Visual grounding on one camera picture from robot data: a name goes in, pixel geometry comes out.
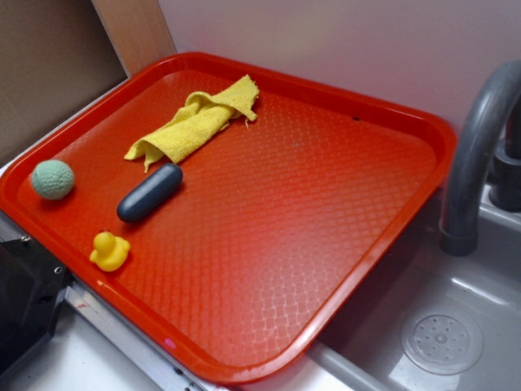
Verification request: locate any yellow microfiber cloth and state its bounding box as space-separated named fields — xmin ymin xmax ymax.
xmin=124 ymin=75 xmax=260 ymax=172

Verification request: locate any yellow rubber duck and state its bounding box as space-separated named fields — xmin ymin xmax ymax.
xmin=90 ymin=231 xmax=130 ymax=272

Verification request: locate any green textured ball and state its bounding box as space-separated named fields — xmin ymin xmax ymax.
xmin=31 ymin=160 xmax=76 ymax=200

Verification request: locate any dark plastic pickle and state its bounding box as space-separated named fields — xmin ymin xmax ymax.
xmin=116 ymin=164 xmax=183 ymax=223

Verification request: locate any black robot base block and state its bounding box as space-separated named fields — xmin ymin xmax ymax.
xmin=1 ymin=235 xmax=71 ymax=379

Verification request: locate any brown cardboard panel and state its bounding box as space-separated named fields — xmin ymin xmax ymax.
xmin=1 ymin=1 xmax=126 ymax=164

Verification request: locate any grey toy sink basin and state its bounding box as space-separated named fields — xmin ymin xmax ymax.
xmin=307 ymin=185 xmax=521 ymax=391

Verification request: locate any grey toy faucet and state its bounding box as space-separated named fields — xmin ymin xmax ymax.
xmin=440 ymin=59 xmax=520 ymax=256

